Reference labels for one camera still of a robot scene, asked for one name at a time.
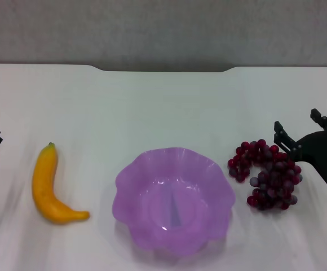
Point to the yellow plastic banana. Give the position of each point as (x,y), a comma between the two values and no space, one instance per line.
(43,186)

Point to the red purple grape bunch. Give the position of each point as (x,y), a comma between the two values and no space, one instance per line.
(273,180)

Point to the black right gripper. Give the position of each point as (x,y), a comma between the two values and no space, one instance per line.
(321,152)

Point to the purple translucent scalloped bowl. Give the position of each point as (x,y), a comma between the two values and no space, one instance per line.
(158,231)

